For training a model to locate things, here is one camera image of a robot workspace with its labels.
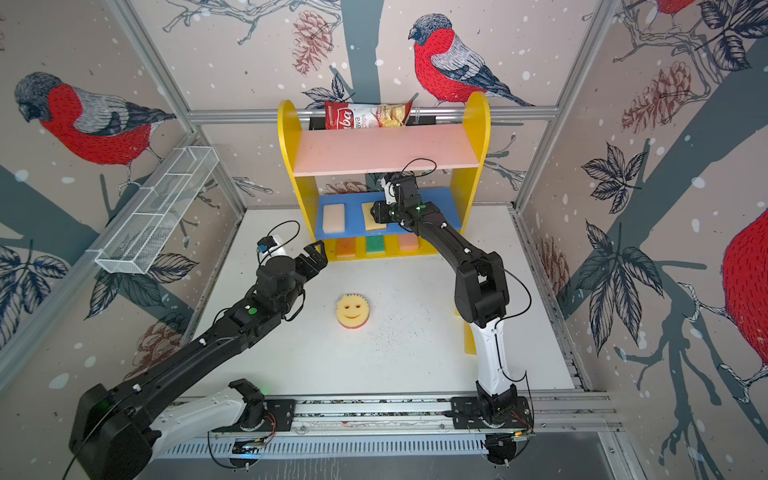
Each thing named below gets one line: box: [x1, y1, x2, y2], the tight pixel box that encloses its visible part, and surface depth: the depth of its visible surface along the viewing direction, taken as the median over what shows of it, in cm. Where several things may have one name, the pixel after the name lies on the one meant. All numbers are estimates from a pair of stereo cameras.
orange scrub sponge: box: [335, 238, 356, 257], surface depth 108 cm
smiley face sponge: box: [335, 293, 370, 330], surface depth 92 cm
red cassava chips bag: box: [324, 101, 415, 130], surface depth 88 cm
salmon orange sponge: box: [399, 234, 419, 251], surface depth 108 cm
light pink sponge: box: [322, 203, 346, 234], surface depth 98 cm
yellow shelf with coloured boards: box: [279, 93, 491, 262], surface depth 90 cm
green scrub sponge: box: [366, 235, 385, 254], surface depth 109 cm
